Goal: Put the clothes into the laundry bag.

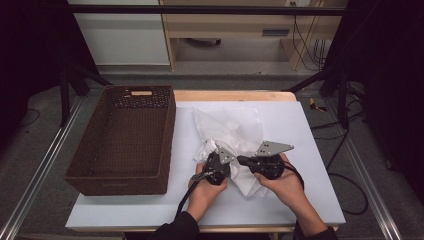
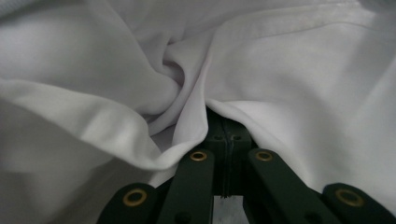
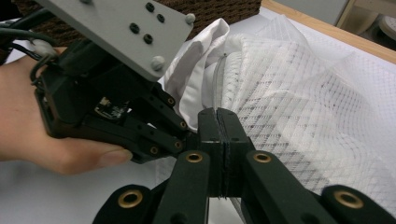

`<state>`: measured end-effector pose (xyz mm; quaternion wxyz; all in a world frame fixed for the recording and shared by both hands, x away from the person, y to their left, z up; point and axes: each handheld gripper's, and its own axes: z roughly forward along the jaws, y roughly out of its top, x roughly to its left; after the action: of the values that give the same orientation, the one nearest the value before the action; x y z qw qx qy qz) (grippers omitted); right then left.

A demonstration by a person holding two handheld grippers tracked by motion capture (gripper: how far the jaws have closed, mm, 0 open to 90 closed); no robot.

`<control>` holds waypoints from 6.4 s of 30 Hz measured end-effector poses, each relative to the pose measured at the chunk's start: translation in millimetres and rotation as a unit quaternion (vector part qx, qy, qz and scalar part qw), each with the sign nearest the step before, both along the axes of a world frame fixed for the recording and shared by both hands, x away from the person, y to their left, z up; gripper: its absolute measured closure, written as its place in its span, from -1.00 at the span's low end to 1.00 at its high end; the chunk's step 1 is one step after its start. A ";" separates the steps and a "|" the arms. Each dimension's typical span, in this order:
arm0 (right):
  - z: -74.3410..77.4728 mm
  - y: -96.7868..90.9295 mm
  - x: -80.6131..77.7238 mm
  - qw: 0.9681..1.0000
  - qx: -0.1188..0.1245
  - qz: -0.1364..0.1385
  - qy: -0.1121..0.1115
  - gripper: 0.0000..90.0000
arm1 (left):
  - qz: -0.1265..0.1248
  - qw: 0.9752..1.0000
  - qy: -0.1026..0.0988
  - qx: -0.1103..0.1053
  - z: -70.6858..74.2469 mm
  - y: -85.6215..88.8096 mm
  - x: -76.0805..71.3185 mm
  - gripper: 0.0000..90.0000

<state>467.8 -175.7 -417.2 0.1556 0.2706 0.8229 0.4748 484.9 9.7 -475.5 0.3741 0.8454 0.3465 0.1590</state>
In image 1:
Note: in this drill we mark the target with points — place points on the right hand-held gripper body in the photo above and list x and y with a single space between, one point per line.
266 165

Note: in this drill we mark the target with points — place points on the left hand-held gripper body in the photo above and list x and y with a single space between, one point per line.
216 171

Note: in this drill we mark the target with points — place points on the white mesh laundry bag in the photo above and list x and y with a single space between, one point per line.
233 126

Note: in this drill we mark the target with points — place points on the brown woven basket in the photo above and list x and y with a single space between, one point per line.
126 140

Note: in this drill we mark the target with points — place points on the person's left hand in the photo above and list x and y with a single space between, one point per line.
201 193

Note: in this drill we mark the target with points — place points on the person's right hand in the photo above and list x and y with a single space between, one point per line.
286 186

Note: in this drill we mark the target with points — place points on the white foam board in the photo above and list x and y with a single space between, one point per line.
300 133

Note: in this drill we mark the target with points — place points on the wooden table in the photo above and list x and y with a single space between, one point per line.
233 95

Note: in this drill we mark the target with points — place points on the yellow and black tool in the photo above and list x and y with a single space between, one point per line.
313 105

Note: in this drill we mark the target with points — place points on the black tripod stand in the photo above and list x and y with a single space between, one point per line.
342 100
65 96

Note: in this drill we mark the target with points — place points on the light wooden desk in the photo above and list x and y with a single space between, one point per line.
233 26

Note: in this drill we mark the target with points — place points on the white cabinet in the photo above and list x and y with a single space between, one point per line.
126 40

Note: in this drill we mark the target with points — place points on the black horizontal bar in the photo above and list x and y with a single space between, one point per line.
200 10

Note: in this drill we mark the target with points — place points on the black curtain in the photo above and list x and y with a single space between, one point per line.
390 83
30 50

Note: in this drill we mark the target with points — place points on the aluminium rail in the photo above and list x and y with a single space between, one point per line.
40 166
370 180

